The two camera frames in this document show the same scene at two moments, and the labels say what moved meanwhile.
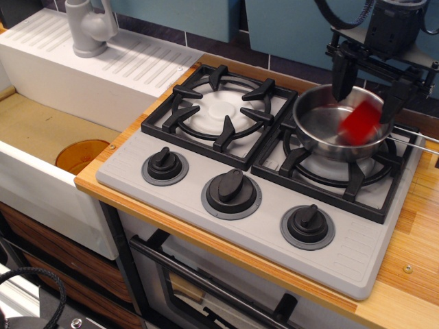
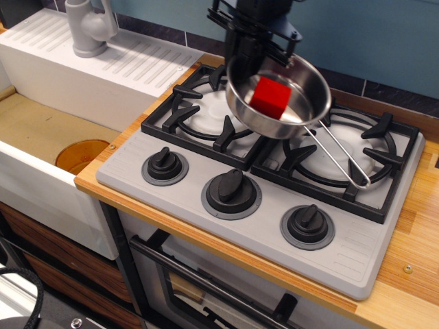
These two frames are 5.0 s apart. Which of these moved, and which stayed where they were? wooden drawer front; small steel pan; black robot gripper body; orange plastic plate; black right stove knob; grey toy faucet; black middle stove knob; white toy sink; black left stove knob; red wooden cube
Moved: red wooden cube; black robot gripper body; small steel pan
Stayed: black right stove knob; orange plastic plate; wooden drawer front; grey toy faucet; black left stove knob; white toy sink; black middle stove knob
